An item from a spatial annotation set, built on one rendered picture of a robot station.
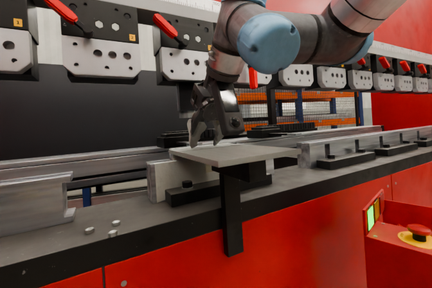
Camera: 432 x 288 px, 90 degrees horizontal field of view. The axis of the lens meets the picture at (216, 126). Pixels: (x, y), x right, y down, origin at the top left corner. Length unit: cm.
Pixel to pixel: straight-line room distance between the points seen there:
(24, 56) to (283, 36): 46
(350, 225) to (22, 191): 86
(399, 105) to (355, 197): 178
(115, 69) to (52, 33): 501
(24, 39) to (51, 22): 505
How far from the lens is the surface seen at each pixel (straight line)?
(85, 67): 54
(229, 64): 43
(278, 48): 31
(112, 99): 108
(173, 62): 57
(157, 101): 110
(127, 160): 81
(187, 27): 62
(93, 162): 80
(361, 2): 36
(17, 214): 57
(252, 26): 32
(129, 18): 59
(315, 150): 89
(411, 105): 254
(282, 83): 78
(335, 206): 79
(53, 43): 547
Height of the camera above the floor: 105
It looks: level
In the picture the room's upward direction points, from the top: 4 degrees counter-clockwise
